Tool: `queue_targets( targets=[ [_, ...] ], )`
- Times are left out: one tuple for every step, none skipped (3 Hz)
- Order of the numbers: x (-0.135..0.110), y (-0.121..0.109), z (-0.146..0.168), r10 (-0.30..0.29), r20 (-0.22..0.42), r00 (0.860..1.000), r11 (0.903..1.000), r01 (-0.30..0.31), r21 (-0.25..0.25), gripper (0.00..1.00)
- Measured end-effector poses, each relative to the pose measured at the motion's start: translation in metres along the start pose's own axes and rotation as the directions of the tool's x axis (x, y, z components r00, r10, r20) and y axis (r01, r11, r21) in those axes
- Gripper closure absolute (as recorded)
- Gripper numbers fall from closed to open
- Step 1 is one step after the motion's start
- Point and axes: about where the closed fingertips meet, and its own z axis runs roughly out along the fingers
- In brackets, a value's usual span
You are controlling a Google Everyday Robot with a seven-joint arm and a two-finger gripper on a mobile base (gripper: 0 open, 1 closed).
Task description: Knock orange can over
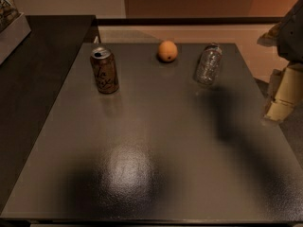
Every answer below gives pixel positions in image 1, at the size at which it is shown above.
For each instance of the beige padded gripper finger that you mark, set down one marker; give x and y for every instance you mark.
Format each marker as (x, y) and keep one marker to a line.
(285, 92)

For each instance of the orange LaCroix soda can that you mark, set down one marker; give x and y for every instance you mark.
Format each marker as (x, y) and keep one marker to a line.
(104, 68)

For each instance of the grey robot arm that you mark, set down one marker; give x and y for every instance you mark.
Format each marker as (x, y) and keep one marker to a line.
(287, 35)

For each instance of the clear plastic water bottle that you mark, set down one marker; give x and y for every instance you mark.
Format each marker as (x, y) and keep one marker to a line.
(209, 65)

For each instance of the orange fruit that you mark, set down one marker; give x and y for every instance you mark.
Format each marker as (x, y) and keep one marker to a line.
(167, 51)

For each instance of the grey tray with snacks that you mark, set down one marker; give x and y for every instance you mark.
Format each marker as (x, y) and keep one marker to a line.
(14, 28)

